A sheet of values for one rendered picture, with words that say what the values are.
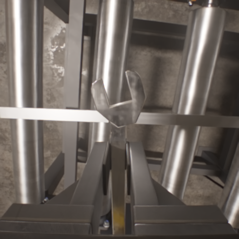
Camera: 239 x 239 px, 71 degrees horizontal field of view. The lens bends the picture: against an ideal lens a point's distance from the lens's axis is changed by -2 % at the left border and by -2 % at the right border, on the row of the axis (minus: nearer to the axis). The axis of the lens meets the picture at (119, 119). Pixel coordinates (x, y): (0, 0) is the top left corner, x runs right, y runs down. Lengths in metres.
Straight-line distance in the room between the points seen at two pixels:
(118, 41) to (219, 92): 1.27
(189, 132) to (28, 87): 0.56
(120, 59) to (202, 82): 0.27
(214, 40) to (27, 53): 0.58
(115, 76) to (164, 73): 0.98
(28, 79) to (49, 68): 0.95
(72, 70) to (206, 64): 0.48
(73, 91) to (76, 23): 0.25
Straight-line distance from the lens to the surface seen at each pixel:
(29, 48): 0.65
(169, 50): 1.53
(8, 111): 0.68
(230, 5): 0.83
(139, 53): 1.48
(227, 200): 0.90
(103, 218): 0.84
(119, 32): 0.57
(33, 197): 0.83
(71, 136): 0.77
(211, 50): 0.62
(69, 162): 0.83
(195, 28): 0.63
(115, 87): 0.57
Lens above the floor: 1.47
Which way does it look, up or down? 75 degrees down
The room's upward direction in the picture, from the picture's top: 176 degrees counter-clockwise
